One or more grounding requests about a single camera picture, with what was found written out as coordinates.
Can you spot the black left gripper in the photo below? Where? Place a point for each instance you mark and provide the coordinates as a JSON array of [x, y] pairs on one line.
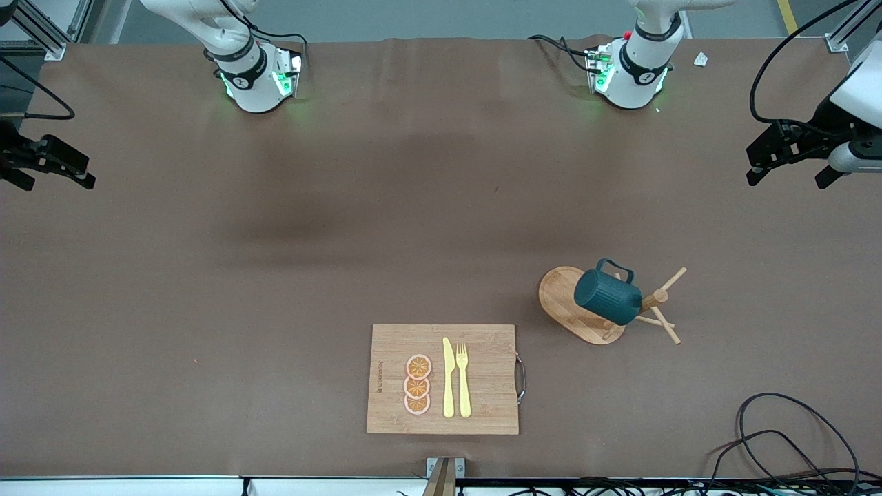
[[817, 127]]

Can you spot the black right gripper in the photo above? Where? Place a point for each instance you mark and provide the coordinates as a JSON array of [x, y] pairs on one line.
[[12, 153]]

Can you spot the dark teal ribbed mug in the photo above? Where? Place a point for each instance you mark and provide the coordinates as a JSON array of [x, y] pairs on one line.
[[606, 296]]

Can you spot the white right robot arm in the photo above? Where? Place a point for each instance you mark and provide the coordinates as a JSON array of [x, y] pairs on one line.
[[251, 89]]

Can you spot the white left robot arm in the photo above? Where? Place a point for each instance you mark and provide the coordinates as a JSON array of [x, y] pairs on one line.
[[641, 69]]

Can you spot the white paper scrap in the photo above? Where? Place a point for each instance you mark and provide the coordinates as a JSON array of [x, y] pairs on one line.
[[701, 59]]

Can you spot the wooden mug tree rack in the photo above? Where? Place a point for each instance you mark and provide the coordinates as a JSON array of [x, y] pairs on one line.
[[559, 303]]

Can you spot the bamboo cutting board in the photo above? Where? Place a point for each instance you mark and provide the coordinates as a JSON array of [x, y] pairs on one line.
[[489, 386]]

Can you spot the yellow plastic fork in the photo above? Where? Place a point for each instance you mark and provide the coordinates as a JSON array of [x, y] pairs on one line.
[[464, 393]]

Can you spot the yellow plastic knife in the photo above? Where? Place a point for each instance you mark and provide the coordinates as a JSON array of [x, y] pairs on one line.
[[448, 386]]

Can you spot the toy orange slice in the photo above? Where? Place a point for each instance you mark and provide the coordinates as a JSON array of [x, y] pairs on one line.
[[418, 366]]

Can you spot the aluminium frame post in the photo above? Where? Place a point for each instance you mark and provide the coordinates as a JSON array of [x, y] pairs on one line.
[[41, 31], [844, 31]]

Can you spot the metal table edge bracket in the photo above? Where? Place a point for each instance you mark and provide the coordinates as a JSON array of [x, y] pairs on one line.
[[444, 475]]

